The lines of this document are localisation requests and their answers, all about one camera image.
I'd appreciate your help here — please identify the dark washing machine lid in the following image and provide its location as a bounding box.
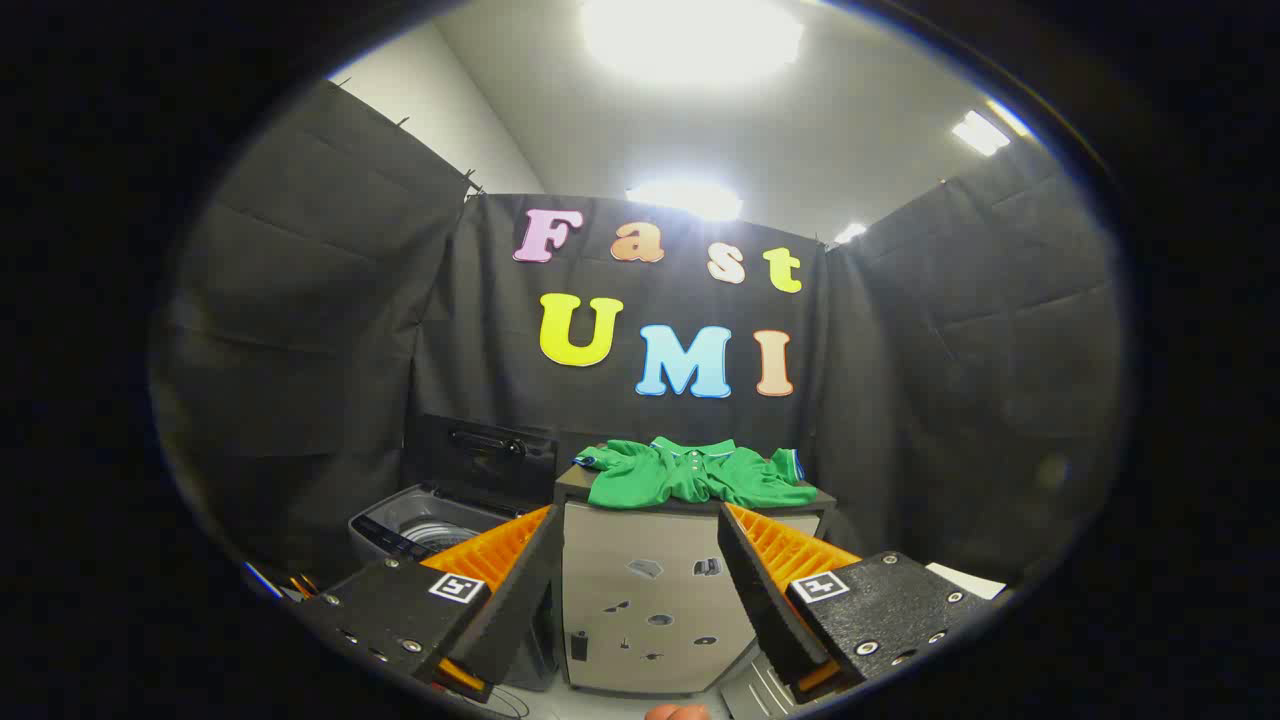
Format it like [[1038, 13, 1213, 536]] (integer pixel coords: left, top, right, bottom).
[[403, 413, 559, 511]]

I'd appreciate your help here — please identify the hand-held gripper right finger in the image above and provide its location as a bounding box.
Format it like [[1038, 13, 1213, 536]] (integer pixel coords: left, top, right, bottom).
[[716, 502, 993, 705]]

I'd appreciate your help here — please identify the grey cabinet with dark top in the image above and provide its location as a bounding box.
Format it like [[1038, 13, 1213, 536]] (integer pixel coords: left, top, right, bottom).
[[553, 465, 839, 696]]

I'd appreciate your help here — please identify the green polo shirt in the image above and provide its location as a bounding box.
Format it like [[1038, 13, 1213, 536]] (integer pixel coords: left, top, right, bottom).
[[575, 436, 819, 509]]

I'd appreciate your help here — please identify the white flat board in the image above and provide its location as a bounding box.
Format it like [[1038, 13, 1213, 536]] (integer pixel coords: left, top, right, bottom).
[[925, 562, 1006, 601]]

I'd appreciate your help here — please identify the grey washing machine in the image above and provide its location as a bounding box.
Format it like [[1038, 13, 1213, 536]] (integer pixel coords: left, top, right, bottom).
[[348, 484, 561, 691]]

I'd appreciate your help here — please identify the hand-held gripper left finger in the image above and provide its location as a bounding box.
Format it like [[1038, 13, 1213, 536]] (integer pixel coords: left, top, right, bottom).
[[298, 505, 567, 703]]

